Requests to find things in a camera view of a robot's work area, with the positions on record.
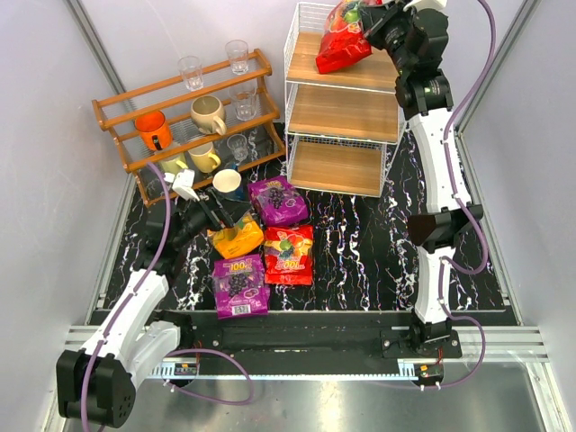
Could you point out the orange mug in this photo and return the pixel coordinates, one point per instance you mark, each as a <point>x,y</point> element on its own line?
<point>154,130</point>

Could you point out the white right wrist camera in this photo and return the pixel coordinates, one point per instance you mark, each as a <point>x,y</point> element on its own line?
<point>418,5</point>

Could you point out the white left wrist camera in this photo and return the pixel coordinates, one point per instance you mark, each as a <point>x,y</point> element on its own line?
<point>182,184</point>

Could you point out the clear glass shelf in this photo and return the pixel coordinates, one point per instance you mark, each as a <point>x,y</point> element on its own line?
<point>238,146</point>
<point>244,99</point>

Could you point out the purple candy bag back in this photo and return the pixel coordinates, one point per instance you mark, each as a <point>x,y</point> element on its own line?
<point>277,202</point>

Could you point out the orange candy bag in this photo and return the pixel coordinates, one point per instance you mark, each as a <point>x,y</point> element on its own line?
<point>238,241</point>

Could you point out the clear glass bottom shelf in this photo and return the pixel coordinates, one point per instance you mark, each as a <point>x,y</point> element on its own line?
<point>238,146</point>

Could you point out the white wire wooden shelf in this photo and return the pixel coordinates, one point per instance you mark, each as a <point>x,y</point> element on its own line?
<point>343,129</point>

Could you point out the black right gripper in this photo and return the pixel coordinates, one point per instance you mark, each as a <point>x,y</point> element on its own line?
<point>375,23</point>

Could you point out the clear glass middle shelf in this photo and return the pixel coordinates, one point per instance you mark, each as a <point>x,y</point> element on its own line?
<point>244,99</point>

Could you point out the wooden cup rack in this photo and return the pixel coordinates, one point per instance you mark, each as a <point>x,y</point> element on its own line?
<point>118,114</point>

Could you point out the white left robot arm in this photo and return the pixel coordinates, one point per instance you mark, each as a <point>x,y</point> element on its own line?
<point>97,384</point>

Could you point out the pale green mug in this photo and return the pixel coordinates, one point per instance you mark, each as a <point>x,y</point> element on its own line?
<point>174,164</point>

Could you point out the clear glass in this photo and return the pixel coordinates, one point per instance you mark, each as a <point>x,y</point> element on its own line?
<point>237,52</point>
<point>191,72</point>

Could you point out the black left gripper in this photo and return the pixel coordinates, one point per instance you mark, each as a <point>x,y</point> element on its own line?
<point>214,209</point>

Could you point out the red candy bag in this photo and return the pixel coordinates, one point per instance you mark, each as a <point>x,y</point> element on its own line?
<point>288,255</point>
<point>343,43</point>

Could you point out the blue mug white inside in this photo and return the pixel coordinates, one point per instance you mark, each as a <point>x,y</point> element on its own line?
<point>228,183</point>

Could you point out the yellow mug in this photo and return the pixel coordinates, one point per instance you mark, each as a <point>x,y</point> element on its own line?
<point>205,157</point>

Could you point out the purple candy bag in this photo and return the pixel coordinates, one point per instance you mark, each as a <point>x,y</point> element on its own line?
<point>277,202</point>
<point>239,287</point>

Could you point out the clear glass top right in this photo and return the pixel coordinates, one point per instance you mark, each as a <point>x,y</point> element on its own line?
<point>237,52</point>

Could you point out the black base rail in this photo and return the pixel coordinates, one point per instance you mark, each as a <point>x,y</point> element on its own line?
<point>388,334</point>

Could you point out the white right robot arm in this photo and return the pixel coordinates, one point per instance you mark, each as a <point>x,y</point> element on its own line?
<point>424,95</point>

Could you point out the clear glass top left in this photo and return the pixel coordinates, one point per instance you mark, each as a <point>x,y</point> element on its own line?
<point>191,72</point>

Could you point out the beige round mug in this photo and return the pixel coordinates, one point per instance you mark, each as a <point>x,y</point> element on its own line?
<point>209,116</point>

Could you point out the purple candy bag front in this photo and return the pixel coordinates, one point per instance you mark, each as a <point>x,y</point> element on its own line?
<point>239,287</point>

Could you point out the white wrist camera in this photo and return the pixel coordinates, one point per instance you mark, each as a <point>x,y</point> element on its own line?
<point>182,184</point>
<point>418,5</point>

